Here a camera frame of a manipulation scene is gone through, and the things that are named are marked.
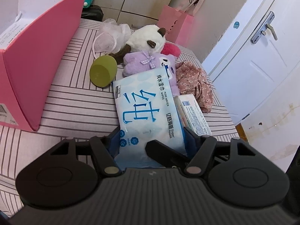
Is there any silver door handle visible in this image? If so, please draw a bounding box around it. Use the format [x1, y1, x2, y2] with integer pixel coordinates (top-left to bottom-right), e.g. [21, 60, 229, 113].
[250, 11, 278, 44]

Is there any small white tissue pack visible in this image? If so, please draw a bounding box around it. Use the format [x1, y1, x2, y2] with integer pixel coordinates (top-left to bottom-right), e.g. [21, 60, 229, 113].
[174, 94, 212, 136]

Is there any pink cardboard box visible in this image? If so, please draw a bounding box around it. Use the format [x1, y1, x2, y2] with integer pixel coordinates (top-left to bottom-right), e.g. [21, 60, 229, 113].
[1, 0, 84, 132]

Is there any striped pink table cloth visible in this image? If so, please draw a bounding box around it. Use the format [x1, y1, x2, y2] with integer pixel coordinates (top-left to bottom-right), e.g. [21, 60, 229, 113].
[0, 18, 240, 218]

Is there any blue wet wipes pack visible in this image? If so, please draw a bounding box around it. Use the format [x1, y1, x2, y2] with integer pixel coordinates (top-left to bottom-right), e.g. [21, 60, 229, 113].
[113, 67, 186, 170]

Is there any pink paper gift bag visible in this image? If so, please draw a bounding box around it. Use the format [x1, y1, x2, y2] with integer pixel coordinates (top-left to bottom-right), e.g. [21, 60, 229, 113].
[157, 5, 194, 47]

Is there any purple plush toy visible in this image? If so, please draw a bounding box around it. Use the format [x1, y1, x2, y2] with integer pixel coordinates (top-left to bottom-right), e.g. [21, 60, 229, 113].
[123, 51, 180, 96]

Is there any pink fluffy ball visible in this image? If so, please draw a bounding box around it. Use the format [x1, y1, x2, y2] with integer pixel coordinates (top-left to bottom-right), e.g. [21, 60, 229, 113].
[161, 42, 181, 58]

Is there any white brown plush toy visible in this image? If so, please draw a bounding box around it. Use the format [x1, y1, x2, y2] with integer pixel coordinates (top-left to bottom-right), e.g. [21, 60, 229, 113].
[109, 24, 166, 65]

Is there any white door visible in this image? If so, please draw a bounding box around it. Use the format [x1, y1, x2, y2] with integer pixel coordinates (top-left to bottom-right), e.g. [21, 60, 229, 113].
[203, 0, 299, 171]

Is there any black suitcase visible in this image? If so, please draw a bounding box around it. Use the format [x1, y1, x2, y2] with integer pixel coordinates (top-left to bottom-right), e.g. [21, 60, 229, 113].
[81, 4, 104, 22]

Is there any beige wardrobe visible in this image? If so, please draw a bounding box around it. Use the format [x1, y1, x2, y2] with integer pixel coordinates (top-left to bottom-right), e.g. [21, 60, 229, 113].
[93, 0, 171, 29]

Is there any green egg-shaped sponge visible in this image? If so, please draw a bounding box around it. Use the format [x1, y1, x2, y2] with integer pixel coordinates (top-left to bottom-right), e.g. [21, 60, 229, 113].
[89, 55, 117, 87]

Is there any pink floral fabric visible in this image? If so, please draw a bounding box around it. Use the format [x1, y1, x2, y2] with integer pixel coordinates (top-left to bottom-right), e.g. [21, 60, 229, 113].
[175, 61, 213, 113]

